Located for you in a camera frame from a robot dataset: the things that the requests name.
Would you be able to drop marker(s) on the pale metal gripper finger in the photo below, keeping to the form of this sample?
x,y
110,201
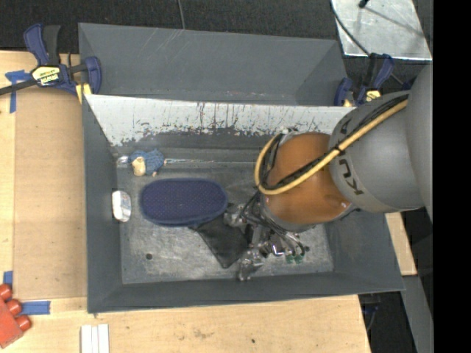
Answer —
x,y
257,257
245,271

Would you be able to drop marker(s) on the black cloth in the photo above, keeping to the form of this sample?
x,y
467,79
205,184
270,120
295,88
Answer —
x,y
224,243

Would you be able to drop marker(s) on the dark blue oval slipper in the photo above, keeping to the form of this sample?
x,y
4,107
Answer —
x,y
184,201

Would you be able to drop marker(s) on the white and blue packet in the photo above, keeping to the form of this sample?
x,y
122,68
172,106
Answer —
x,y
121,206

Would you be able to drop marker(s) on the blue and tan toy animal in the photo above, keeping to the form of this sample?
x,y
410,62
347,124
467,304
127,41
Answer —
x,y
149,161

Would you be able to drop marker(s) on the grey metal bin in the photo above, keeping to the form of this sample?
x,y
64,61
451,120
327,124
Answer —
x,y
191,64

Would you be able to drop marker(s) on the pale wood flat board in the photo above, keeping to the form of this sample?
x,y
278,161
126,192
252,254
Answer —
x,y
48,182

